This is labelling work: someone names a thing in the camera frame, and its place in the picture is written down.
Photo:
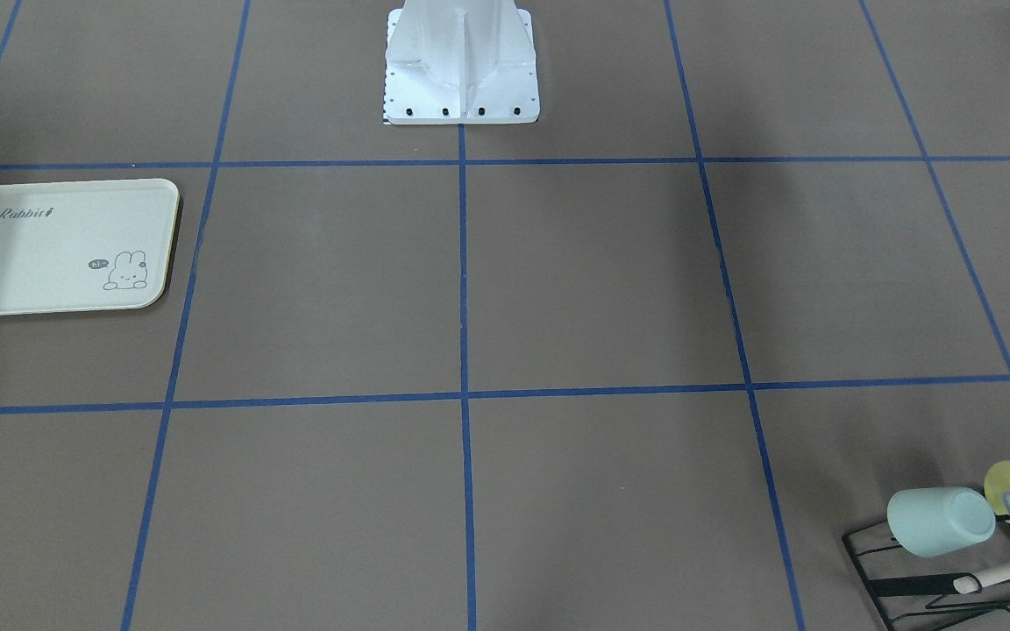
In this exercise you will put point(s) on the mint green cup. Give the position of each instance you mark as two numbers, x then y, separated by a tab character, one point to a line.
930	522

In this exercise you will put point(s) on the cream rabbit tray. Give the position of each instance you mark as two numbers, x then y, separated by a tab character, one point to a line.
85	246

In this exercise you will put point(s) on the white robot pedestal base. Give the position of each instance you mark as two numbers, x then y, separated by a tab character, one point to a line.
460	62

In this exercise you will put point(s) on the black wire cup rack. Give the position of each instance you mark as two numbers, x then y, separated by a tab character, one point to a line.
960	591

